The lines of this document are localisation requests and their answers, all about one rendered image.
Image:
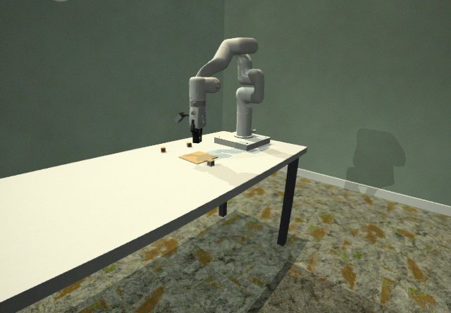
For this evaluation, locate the tan flat mat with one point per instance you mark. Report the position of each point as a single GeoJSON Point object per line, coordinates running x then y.
{"type": "Point", "coordinates": [197, 157]}

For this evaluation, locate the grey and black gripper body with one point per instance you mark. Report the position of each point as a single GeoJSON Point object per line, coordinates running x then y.
{"type": "Point", "coordinates": [199, 117]}

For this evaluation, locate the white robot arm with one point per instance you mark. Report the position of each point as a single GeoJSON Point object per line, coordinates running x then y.
{"type": "Point", "coordinates": [200, 85]}

